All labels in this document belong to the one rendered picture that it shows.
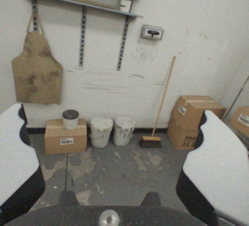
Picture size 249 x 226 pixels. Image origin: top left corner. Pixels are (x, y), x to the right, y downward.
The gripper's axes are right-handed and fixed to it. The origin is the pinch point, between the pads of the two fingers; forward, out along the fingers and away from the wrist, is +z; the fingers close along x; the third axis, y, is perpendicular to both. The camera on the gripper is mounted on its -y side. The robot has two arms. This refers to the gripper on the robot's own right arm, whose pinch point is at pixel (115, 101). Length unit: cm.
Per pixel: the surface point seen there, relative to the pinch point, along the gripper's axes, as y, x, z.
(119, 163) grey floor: 169, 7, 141
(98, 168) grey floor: 166, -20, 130
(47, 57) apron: 42, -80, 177
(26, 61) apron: 46, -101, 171
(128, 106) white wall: 117, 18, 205
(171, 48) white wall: 31, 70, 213
